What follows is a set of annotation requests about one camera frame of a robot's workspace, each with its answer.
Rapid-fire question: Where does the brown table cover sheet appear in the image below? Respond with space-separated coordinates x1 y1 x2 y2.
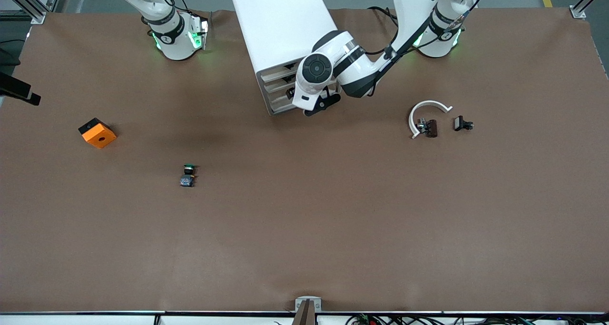
0 7 609 314

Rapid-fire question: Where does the white curved plastic band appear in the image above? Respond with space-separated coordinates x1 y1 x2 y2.
409 100 453 139

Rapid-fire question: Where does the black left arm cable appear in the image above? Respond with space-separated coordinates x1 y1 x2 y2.
369 0 491 85

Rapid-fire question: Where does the metal table edge bracket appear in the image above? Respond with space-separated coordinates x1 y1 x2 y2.
293 296 323 325

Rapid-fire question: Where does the cable bundle under table edge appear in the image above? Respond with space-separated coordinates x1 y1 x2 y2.
345 314 609 325

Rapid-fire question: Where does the orange and black box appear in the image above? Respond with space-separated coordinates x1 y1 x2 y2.
78 118 117 149

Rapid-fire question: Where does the black base cable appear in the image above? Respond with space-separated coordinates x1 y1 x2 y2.
367 5 398 30

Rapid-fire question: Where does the aluminium frame post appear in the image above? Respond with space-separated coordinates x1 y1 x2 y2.
570 0 609 20
0 0 48 24

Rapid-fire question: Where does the small brown black part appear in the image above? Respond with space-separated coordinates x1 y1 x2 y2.
416 118 438 138

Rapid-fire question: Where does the green push button switch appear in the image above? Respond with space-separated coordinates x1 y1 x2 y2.
179 163 198 188

